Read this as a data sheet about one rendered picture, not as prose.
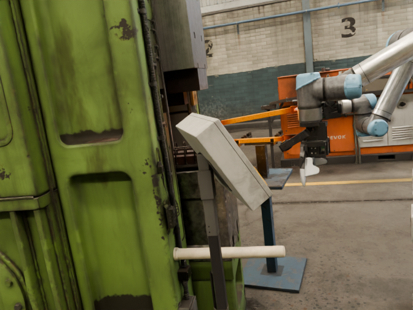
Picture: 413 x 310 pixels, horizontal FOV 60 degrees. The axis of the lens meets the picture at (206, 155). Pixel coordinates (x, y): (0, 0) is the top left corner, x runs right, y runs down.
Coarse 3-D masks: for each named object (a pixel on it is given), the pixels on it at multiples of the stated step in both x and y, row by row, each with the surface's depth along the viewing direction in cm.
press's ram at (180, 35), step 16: (160, 0) 146; (176, 0) 145; (192, 0) 156; (160, 16) 148; (176, 16) 146; (192, 16) 153; (160, 32) 149; (176, 32) 148; (192, 32) 151; (160, 48) 151; (176, 48) 149; (192, 48) 148; (176, 64) 151; (192, 64) 150
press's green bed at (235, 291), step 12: (240, 240) 204; (192, 264) 172; (204, 264) 171; (228, 264) 169; (240, 264) 201; (192, 276) 174; (204, 276) 172; (228, 276) 170; (240, 276) 203; (204, 288) 175; (228, 288) 172; (240, 288) 199; (204, 300) 176; (228, 300) 173; (240, 300) 189
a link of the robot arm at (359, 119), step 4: (356, 116) 166; (360, 116) 165; (364, 116) 164; (368, 116) 164; (356, 120) 167; (360, 120) 164; (356, 124) 167; (360, 124) 163; (356, 128) 168; (360, 128) 163; (356, 132) 169; (360, 132) 166; (364, 132) 172; (360, 136) 168; (364, 136) 166; (368, 136) 166
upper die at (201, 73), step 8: (168, 72) 157; (176, 72) 157; (184, 72) 156; (192, 72) 155; (200, 72) 160; (168, 80) 158; (176, 80) 157; (184, 80) 157; (192, 80) 156; (200, 80) 159; (168, 88) 159; (176, 88) 158; (184, 88) 157; (192, 88) 157; (200, 88) 158
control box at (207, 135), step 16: (192, 128) 106; (208, 128) 96; (224, 128) 97; (192, 144) 118; (208, 144) 96; (224, 144) 97; (208, 160) 109; (224, 160) 98; (240, 160) 99; (224, 176) 101; (240, 176) 100; (256, 176) 101; (240, 192) 101; (256, 192) 102; (256, 208) 103
